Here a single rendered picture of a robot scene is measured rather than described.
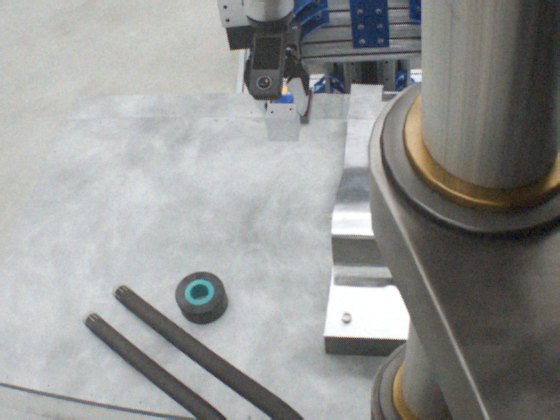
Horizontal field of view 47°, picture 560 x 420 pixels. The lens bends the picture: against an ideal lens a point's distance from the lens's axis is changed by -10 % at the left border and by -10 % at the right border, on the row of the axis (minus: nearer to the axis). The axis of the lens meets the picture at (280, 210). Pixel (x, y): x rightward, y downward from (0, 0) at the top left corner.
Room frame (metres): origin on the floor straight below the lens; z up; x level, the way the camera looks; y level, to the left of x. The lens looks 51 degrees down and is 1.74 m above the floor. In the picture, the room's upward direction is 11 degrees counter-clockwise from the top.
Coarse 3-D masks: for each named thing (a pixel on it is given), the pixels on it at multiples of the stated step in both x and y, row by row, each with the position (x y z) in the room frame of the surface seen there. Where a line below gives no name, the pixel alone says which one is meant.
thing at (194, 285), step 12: (192, 276) 0.64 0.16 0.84; (204, 276) 0.64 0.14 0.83; (216, 276) 0.63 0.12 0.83; (180, 288) 0.62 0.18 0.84; (192, 288) 0.62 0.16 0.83; (204, 288) 0.62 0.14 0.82; (216, 288) 0.61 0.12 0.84; (180, 300) 0.60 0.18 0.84; (192, 300) 0.60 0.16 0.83; (204, 300) 0.59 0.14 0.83; (216, 300) 0.59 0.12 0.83; (192, 312) 0.57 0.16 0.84; (204, 312) 0.57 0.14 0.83; (216, 312) 0.58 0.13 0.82; (204, 324) 0.57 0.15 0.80
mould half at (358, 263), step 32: (352, 96) 0.93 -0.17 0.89; (352, 128) 0.85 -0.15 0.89; (352, 160) 0.78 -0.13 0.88; (352, 192) 0.68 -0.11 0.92; (352, 224) 0.61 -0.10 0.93; (352, 256) 0.59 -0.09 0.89; (352, 288) 0.55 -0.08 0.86; (384, 288) 0.54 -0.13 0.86; (352, 320) 0.50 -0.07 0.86; (384, 320) 0.49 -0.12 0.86; (352, 352) 0.47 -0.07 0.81; (384, 352) 0.46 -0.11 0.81
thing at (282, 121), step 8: (288, 96) 0.89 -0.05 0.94; (272, 104) 0.87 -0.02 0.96; (280, 104) 0.86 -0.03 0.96; (288, 104) 0.86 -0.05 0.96; (272, 112) 0.85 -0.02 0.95; (280, 112) 0.84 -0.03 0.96; (288, 112) 0.84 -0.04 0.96; (296, 112) 0.84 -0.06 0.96; (272, 120) 0.83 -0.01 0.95; (280, 120) 0.83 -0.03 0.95; (288, 120) 0.83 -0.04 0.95; (296, 120) 0.83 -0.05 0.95; (272, 128) 0.83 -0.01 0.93; (280, 128) 0.83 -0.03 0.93; (288, 128) 0.83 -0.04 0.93; (296, 128) 0.82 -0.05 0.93; (272, 136) 0.83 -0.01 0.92; (280, 136) 0.83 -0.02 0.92; (288, 136) 0.83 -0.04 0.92; (296, 136) 0.82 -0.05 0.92
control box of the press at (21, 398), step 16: (0, 400) 0.14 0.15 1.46; (16, 400) 0.14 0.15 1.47; (32, 400) 0.14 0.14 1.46; (48, 400) 0.14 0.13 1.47; (64, 400) 0.14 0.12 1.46; (0, 416) 0.13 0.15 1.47; (16, 416) 0.13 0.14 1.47; (32, 416) 0.13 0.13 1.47; (48, 416) 0.13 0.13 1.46; (64, 416) 0.13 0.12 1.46; (80, 416) 0.13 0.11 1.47; (96, 416) 0.13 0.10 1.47; (112, 416) 0.13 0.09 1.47; (128, 416) 0.12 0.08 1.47; (144, 416) 0.12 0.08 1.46
